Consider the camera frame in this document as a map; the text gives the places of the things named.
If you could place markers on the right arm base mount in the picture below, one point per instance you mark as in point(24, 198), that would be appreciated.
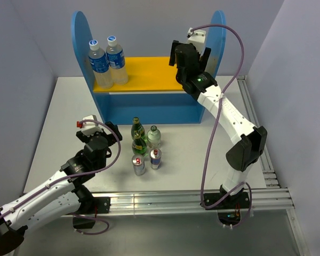
point(231, 210)

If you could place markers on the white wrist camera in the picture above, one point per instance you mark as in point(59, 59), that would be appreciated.
point(196, 38)
point(87, 127)

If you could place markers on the blue Red Bull can right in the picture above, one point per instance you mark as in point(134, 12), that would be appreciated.
point(155, 158)

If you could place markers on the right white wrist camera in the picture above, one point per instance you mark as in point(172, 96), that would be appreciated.
point(196, 38)

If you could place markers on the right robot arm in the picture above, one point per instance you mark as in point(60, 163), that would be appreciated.
point(247, 139)

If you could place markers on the plastic water bottle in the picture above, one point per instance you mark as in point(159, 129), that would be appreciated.
point(116, 58)
point(99, 63)

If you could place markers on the aluminium front rail frame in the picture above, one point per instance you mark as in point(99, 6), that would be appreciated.
point(173, 223)

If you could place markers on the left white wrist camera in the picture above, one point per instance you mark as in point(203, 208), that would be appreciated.
point(87, 127)

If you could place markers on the silver Red Bull can left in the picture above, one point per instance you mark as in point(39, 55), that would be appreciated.
point(138, 163)

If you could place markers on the blue and yellow wooden shelf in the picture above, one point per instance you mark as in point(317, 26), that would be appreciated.
point(152, 92)

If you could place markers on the green perrier bottle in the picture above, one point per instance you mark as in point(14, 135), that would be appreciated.
point(139, 145)
point(137, 127)

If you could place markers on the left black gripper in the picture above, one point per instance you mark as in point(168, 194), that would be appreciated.
point(112, 137)

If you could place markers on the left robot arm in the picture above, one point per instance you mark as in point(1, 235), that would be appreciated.
point(64, 192)

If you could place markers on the green Perrier bottle front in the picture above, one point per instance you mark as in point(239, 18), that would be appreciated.
point(139, 145)

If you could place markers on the left plastic water bottle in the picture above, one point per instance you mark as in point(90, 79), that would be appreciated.
point(99, 63)

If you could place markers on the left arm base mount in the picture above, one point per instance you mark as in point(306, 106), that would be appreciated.
point(90, 210)

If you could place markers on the right plastic water bottle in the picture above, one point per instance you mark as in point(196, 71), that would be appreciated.
point(116, 58)

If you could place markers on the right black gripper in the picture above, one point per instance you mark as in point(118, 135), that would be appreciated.
point(207, 53)

